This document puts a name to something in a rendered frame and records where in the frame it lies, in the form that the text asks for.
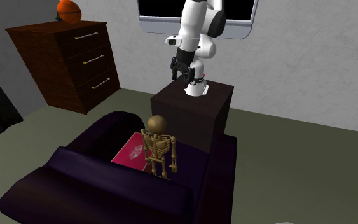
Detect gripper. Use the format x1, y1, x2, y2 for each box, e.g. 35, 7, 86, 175
170, 48, 196, 85

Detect dark robot stand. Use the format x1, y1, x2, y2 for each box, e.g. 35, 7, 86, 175
149, 75, 235, 155

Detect tan skeleton figure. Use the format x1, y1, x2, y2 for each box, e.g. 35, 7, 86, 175
140, 115, 178, 179

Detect grey framed window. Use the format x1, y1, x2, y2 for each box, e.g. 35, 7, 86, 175
137, 0, 259, 40

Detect pink flat box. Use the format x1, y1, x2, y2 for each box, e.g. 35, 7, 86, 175
111, 131, 149, 172

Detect brown chest of drawers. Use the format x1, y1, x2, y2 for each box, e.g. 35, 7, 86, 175
5, 20, 121, 115

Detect orange basketball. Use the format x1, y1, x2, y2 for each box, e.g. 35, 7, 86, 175
56, 0, 83, 25

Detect dark purple armchair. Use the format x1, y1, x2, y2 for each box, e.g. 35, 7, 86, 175
0, 111, 238, 224

